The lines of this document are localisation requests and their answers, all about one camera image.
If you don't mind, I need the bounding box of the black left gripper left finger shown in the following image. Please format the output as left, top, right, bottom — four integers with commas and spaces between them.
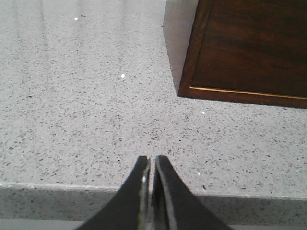
77, 156, 150, 230

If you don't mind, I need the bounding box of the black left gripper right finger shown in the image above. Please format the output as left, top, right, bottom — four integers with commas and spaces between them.
152, 155, 231, 230

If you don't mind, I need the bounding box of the dark wooden drawer cabinet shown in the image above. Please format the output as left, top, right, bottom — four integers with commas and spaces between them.
178, 0, 307, 108

